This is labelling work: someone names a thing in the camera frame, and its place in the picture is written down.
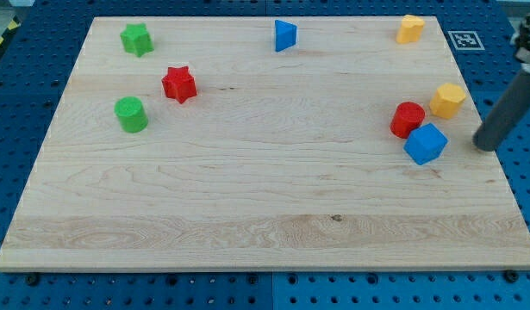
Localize blue cube block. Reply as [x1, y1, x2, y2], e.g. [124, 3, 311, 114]
[403, 123, 448, 165]

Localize wooden board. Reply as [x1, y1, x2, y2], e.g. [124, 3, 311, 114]
[0, 16, 530, 273]

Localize red star block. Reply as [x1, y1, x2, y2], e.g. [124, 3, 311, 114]
[161, 65, 197, 104]

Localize blue triangle block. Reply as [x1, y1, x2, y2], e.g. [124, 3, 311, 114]
[274, 20, 297, 53]

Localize green cylinder block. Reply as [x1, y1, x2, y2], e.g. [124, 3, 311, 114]
[114, 96, 148, 133]

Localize red cylinder block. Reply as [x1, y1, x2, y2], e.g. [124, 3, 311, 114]
[390, 102, 426, 139]

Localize green star block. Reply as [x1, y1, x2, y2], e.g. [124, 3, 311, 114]
[120, 23, 154, 57]

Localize yellow hexagon block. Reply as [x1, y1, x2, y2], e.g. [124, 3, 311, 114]
[429, 83, 466, 119]

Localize yellow heart block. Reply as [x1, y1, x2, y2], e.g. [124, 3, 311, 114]
[396, 15, 425, 44]

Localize white fiducial marker tag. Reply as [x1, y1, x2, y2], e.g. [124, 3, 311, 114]
[448, 30, 484, 51]

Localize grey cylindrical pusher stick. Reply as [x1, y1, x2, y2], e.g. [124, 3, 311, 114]
[472, 64, 530, 152]

